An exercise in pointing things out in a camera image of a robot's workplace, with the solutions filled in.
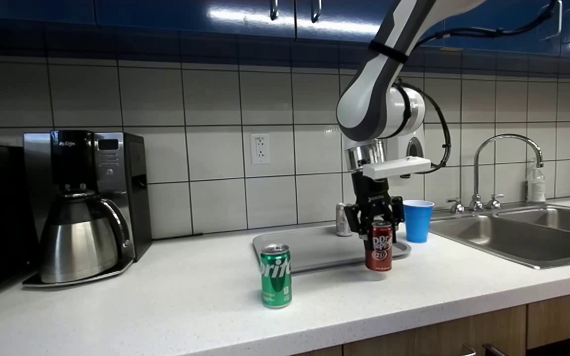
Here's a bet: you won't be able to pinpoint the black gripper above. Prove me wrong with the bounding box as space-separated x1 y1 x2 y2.
341 174 407 237

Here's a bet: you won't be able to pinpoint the red Dr Pepper can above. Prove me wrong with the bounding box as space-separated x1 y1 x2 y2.
361 218 395 273

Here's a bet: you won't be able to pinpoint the green Sprite can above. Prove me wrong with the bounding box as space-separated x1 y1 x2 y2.
258 241 294 311

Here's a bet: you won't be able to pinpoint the grey plastic tray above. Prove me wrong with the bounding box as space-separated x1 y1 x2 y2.
250 222 413 275

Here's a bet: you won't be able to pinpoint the silver soda can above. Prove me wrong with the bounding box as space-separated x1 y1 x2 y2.
333 200 353 239

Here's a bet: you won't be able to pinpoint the blue plastic cup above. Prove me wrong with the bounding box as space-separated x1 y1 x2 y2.
399 198 434 245

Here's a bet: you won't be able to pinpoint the wooden base cabinets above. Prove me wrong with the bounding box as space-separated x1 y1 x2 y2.
296 287 570 356

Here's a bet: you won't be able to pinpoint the stainless steel sink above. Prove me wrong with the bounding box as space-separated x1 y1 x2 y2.
428 204 570 271

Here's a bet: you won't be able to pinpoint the chrome sink faucet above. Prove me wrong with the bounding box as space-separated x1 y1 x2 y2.
446 131 545 216

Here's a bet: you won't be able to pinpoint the clear dish soap bottle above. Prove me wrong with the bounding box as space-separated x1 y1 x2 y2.
523 164 547 206

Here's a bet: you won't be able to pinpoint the black coffee maker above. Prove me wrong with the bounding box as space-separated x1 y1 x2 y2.
21 129 153 291

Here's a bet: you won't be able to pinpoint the steel coffee carafe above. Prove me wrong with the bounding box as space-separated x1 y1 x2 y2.
37 190 134 287

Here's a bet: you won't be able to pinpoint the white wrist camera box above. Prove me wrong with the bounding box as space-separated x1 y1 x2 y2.
357 156 432 182

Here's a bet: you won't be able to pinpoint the white wall outlet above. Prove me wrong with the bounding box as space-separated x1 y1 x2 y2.
248 133 270 164

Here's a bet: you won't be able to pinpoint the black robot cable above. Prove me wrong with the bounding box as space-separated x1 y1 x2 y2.
395 0 557 176

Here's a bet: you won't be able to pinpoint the blue glossy wall cabinets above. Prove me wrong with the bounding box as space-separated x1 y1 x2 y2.
0 0 570 59

